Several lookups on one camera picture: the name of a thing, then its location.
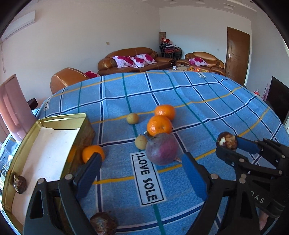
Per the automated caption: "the person's right hand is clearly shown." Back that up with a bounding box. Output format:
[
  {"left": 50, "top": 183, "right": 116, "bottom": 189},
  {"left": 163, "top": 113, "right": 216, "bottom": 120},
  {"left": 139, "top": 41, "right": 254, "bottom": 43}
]
[{"left": 259, "top": 211, "right": 269, "bottom": 231}]

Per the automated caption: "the pink floral cushion right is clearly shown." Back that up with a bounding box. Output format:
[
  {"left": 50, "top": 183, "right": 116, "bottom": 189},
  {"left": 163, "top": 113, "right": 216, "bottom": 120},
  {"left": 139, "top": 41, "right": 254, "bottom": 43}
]
[{"left": 130, "top": 53, "right": 156, "bottom": 68}]

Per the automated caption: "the yellow-brown round fruit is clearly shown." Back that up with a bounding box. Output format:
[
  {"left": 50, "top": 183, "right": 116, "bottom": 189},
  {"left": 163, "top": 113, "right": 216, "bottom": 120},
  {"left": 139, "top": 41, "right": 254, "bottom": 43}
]
[
  {"left": 126, "top": 113, "right": 139, "bottom": 125},
  {"left": 135, "top": 135, "right": 147, "bottom": 150}
]

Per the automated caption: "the orange mandarin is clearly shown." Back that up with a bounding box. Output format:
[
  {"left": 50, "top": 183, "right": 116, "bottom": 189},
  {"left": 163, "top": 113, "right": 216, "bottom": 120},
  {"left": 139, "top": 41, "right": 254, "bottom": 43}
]
[
  {"left": 82, "top": 145, "right": 105, "bottom": 164},
  {"left": 146, "top": 116, "right": 172, "bottom": 136},
  {"left": 154, "top": 104, "right": 176, "bottom": 120}
]

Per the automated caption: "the gold metal tin box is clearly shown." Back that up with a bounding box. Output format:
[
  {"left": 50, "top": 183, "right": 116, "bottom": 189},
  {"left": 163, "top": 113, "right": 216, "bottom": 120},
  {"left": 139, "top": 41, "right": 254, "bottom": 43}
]
[{"left": 1, "top": 113, "right": 95, "bottom": 234}]

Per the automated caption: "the orange mandarin back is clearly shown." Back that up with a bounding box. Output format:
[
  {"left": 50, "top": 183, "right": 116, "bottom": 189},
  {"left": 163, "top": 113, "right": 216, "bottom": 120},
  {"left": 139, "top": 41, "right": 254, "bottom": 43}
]
[{"left": 154, "top": 104, "right": 176, "bottom": 120}]

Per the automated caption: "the mangosteen in tin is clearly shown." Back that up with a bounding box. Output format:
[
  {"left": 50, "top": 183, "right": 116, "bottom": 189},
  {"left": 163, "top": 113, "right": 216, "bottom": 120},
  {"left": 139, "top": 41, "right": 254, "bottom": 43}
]
[{"left": 13, "top": 174, "right": 27, "bottom": 194}]

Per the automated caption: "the red cushion on chair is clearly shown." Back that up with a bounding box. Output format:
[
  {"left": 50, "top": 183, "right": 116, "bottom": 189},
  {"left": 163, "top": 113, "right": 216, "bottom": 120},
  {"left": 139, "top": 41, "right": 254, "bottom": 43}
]
[{"left": 85, "top": 71, "right": 100, "bottom": 79}]

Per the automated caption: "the brown wooden door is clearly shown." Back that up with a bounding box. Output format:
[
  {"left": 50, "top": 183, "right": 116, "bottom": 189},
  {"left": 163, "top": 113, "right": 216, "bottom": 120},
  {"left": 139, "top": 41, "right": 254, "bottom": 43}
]
[{"left": 225, "top": 27, "right": 250, "bottom": 85}]

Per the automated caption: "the pink floral cushion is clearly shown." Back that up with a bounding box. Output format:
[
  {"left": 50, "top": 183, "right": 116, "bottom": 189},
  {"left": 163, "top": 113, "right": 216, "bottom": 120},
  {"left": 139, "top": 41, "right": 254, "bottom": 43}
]
[
  {"left": 113, "top": 56, "right": 138, "bottom": 69},
  {"left": 130, "top": 53, "right": 156, "bottom": 68}
]

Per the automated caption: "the brown leather chair left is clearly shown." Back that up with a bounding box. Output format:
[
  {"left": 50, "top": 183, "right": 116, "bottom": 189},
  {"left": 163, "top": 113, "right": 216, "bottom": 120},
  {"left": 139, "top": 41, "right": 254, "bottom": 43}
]
[{"left": 50, "top": 68, "right": 89, "bottom": 94}]

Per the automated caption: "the black television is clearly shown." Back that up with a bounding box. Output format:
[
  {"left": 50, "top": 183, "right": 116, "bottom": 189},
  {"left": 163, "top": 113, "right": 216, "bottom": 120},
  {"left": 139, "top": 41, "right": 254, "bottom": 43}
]
[{"left": 266, "top": 76, "right": 289, "bottom": 125}]

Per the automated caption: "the orange mandarin front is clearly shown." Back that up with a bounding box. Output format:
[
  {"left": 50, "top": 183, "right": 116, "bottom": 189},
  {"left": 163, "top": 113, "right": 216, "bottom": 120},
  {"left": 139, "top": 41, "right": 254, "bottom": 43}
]
[{"left": 146, "top": 116, "right": 172, "bottom": 136}]

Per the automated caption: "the dark brown passion fruit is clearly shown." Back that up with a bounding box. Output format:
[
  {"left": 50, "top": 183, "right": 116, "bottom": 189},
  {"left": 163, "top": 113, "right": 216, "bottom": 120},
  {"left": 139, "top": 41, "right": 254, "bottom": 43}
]
[{"left": 90, "top": 212, "right": 118, "bottom": 235}]

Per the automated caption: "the brown leather armchair right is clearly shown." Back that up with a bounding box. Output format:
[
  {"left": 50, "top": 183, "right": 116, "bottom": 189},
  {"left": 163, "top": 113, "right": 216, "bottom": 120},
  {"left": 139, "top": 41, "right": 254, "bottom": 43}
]
[{"left": 175, "top": 51, "right": 226, "bottom": 76}]

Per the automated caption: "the coffee table with snacks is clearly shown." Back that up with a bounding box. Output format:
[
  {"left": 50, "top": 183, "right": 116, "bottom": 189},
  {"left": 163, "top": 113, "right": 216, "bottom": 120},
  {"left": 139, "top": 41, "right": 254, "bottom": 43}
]
[{"left": 167, "top": 66, "right": 209, "bottom": 72}]

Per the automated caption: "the purple dragon fruit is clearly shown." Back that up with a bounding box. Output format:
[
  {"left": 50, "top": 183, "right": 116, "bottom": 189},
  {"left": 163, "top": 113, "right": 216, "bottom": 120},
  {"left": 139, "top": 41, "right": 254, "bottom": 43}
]
[{"left": 145, "top": 133, "right": 178, "bottom": 165}]

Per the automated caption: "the pink electric kettle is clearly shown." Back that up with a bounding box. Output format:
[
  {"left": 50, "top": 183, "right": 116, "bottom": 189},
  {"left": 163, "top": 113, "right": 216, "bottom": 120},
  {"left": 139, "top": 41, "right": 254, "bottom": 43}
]
[{"left": 1, "top": 74, "right": 37, "bottom": 142}]

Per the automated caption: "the mangosteen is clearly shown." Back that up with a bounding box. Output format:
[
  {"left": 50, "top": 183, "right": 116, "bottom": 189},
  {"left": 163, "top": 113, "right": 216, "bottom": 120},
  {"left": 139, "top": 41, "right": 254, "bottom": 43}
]
[
  {"left": 13, "top": 174, "right": 27, "bottom": 194},
  {"left": 216, "top": 132, "right": 238, "bottom": 151}
]

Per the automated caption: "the white wall air conditioner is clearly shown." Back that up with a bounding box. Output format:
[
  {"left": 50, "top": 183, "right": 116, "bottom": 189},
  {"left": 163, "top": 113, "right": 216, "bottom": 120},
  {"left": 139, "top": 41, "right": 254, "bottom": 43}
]
[{"left": 1, "top": 10, "right": 36, "bottom": 42}]

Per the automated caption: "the pink floral cushion left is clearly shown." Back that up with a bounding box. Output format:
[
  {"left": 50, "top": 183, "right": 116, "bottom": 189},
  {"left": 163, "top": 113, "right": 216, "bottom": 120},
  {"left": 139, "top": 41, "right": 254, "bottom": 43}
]
[{"left": 113, "top": 56, "right": 138, "bottom": 69}]

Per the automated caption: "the brown leather three-seat sofa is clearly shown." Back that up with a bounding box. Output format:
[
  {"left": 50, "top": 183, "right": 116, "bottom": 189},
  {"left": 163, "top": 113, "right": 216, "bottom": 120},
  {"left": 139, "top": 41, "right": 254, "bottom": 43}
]
[{"left": 98, "top": 48, "right": 175, "bottom": 75}]

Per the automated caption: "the pink cushion on armchair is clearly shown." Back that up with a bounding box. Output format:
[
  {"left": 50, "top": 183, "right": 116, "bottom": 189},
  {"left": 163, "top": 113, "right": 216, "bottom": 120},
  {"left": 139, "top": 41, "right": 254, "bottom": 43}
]
[{"left": 189, "top": 57, "right": 208, "bottom": 67}]

